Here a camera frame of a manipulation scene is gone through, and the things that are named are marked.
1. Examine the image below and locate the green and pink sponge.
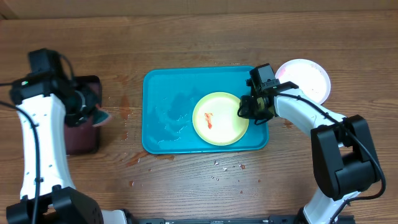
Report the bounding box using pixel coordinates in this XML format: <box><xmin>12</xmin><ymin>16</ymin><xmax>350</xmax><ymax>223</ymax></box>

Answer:
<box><xmin>93</xmin><ymin>108</ymin><xmax>111</xmax><ymax>127</ymax></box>

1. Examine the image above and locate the yellow-green plate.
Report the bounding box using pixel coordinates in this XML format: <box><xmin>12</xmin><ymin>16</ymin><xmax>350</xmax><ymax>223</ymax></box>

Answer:
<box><xmin>192</xmin><ymin>92</ymin><xmax>249</xmax><ymax>146</ymax></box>

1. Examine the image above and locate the white plate with red smear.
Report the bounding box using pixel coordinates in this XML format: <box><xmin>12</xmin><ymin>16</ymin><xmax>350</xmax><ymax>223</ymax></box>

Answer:
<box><xmin>275</xmin><ymin>58</ymin><xmax>331</xmax><ymax>104</ymax></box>

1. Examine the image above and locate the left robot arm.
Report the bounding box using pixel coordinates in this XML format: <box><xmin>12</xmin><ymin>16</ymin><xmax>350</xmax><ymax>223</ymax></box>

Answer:
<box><xmin>6</xmin><ymin>49</ymin><xmax>135</xmax><ymax>224</ymax></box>

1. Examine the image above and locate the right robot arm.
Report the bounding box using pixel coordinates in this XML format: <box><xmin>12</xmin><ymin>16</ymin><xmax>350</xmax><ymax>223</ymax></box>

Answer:
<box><xmin>237</xmin><ymin>78</ymin><xmax>386</xmax><ymax>223</ymax></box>

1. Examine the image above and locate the black tray with reddish water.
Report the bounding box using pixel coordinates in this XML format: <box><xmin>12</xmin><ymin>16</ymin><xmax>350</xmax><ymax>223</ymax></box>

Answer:
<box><xmin>64</xmin><ymin>75</ymin><xmax>102</xmax><ymax>155</ymax></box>

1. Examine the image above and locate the teal plastic serving tray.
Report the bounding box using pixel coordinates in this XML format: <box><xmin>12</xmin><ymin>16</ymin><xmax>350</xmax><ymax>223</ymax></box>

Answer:
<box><xmin>142</xmin><ymin>65</ymin><xmax>269</xmax><ymax>154</ymax></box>

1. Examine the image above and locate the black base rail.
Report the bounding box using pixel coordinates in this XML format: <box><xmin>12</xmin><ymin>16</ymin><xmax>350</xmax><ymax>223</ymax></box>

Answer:
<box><xmin>137</xmin><ymin>215</ymin><xmax>304</xmax><ymax>224</ymax></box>

